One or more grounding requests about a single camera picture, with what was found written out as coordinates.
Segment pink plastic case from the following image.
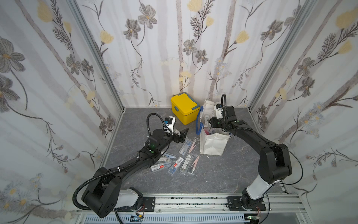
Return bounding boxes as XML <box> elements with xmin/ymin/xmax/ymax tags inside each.
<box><xmin>204</xmin><ymin>129</ymin><xmax>211</xmax><ymax>135</ymax></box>

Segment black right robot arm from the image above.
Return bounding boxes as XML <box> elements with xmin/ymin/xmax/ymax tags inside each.
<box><xmin>209</xmin><ymin>104</ymin><xmax>292</xmax><ymax>211</ymax></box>

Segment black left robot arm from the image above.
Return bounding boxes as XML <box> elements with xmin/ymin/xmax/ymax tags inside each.
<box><xmin>72</xmin><ymin>128</ymin><xmax>189</xmax><ymax>218</ymax></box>

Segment clear case pink compass upper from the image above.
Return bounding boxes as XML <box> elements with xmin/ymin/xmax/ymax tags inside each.
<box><xmin>188</xmin><ymin>138</ymin><xmax>198</xmax><ymax>154</ymax></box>

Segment clear case pink compass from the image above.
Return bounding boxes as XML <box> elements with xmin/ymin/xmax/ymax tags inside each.
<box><xmin>188</xmin><ymin>155</ymin><xmax>200</xmax><ymax>175</ymax></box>
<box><xmin>188</xmin><ymin>138</ymin><xmax>198</xmax><ymax>154</ymax></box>

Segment clear case blue insert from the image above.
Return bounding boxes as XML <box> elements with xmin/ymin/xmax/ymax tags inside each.
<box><xmin>179</xmin><ymin>139</ymin><xmax>192</xmax><ymax>156</ymax></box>

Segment clear case red mark label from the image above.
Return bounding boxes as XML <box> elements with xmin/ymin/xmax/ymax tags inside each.
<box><xmin>151</xmin><ymin>163</ymin><xmax>171</xmax><ymax>172</ymax></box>

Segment yellow lidded storage box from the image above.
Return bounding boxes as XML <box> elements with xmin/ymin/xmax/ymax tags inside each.
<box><xmin>171</xmin><ymin>92</ymin><xmax>200</xmax><ymax>125</ymax></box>

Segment clear case white barcode label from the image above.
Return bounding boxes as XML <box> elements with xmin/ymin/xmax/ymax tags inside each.
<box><xmin>180</xmin><ymin>154</ymin><xmax>193</xmax><ymax>174</ymax></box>

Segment clear case red blue label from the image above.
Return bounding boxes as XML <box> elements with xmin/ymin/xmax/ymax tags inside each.
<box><xmin>168</xmin><ymin>157</ymin><xmax>184</xmax><ymax>175</ymax></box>

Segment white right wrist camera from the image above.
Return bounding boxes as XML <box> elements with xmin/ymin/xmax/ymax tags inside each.
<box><xmin>214</xmin><ymin>103</ymin><xmax>223</xmax><ymax>119</ymax></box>

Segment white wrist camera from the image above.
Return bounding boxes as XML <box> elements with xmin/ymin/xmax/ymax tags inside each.
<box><xmin>214</xmin><ymin>103</ymin><xmax>223</xmax><ymax>119</ymax></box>
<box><xmin>164</xmin><ymin>116</ymin><xmax>176</xmax><ymax>135</ymax></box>

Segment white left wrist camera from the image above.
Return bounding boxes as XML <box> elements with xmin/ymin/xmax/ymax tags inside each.
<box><xmin>164</xmin><ymin>116</ymin><xmax>176</xmax><ymax>135</ymax></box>

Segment white canvas bag blue handles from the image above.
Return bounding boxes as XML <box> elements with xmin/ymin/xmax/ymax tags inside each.
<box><xmin>196</xmin><ymin>100</ymin><xmax>230</xmax><ymax>156</ymax></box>

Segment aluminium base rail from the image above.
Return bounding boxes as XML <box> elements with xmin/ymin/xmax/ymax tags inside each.
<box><xmin>74</xmin><ymin>193</ymin><xmax>312</xmax><ymax>224</ymax></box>

